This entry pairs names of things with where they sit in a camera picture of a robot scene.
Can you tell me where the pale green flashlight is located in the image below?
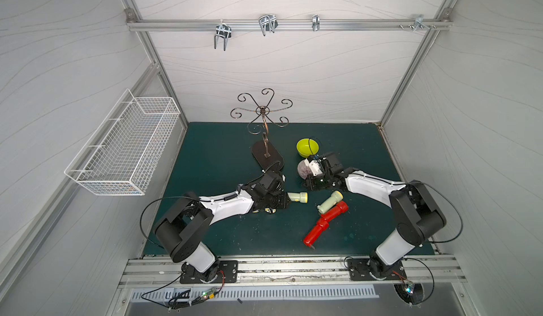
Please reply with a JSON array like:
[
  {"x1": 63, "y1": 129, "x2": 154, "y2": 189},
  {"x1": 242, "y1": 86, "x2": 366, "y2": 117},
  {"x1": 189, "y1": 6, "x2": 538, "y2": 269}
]
[
  {"x1": 287, "y1": 192, "x2": 308, "y2": 204},
  {"x1": 317, "y1": 190, "x2": 343, "y2": 215}
]

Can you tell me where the red flashlight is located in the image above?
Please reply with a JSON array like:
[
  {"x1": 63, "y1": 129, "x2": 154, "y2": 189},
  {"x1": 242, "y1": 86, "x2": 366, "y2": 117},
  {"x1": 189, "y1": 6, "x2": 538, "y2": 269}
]
[
  {"x1": 321, "y1": 201, "x2": 349, "y2": 223},
  {"x1": 303, "y1": 218, "x2": 329, "y2": 248}
]

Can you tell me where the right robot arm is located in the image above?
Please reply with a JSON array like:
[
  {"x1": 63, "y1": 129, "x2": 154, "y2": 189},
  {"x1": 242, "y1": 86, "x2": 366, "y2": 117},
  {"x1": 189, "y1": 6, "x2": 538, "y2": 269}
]
[{"x1": 298, "y1": 153, "x2": 447, "y2": 280}]

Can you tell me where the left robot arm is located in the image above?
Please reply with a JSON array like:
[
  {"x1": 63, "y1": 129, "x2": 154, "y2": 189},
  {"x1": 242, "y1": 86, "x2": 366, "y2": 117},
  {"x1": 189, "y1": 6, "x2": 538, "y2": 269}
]
[{"x1": 153, "y1": 170, "x2": 291, "y2": 283}]

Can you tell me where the pink patterned bowl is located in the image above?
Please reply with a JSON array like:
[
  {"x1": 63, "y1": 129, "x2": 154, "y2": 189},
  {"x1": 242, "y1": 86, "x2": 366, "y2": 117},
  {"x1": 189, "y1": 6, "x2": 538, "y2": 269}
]
[{"x1": 297, "y1": 159, "x2": 313, "y2": 180}]

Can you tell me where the lime green bowl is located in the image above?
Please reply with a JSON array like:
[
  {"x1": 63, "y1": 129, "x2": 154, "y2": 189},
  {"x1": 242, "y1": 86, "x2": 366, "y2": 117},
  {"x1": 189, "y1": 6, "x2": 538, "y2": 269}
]
[{"x1": 296, "y1": 138, "x2": 320, "y2": 159}]

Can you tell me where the small metal hook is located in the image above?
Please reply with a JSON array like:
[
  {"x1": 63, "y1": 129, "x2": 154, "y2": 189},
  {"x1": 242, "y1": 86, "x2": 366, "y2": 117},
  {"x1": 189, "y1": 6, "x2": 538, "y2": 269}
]
[{"x1": 312, "y1": 14, "x2": 320, "y2": 32}]

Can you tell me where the metal double hook middle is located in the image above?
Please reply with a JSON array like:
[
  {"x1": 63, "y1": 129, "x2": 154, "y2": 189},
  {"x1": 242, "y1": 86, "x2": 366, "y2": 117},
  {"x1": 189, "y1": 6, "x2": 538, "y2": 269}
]
[{"x1": 258, "y1": 14, "x2": 278, "y2": 36}]

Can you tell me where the metal double hook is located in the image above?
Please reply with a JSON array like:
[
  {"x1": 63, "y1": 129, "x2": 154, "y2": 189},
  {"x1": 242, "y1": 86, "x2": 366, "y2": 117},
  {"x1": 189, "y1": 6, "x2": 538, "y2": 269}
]
[
  {"x1": 214, "y1": 23, "x2": 232, "y2": 51},
  {"x1": 258, "y1": 14, "x2": 278, "y2": 36}
]

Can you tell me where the metal double hook left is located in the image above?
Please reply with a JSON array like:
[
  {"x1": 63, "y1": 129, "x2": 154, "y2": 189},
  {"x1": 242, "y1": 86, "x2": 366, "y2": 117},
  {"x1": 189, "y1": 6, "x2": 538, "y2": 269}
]
[{"x1": 214, "y1": 23, "x2": 232, "y2": 51}]

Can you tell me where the metal hook right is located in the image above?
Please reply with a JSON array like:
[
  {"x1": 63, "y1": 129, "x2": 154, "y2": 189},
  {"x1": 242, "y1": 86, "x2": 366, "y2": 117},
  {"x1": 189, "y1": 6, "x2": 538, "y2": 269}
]
[{"x1": 399, "y1": 15, "x2": 436, "y2": 32}]

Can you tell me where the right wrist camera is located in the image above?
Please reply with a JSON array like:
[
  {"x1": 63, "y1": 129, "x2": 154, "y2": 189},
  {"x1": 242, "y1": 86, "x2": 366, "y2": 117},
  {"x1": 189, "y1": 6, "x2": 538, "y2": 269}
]
[{"x1": 303, "y1": 159, "x2": 323, "y2": 177}]

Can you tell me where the copper wire jewelry stand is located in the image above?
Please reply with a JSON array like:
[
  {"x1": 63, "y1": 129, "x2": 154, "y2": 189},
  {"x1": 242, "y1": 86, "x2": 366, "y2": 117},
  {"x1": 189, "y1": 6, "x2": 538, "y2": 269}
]
[{"x1": 230, "y1": 88, "x2": 294, "y2": 172}]

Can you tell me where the white wire basket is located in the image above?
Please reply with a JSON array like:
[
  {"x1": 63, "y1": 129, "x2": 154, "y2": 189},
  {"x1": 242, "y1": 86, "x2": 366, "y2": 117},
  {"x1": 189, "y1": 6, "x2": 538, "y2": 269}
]
[{"x1": 64, "y1": 89, "x2": 180, "y2": 196}]

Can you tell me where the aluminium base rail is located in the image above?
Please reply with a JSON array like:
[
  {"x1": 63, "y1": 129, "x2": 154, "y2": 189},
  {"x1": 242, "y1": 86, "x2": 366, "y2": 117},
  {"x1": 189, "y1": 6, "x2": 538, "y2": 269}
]
[{"x1": 118, "y1": 255, "x2": 467, "y2": 288}]

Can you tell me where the aluminium top rail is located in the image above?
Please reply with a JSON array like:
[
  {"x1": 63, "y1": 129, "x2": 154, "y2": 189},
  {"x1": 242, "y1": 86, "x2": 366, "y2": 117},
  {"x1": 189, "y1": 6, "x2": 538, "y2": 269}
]
[{"x1": 127, "y1": 18, "x2": 453, "y2": 33}]

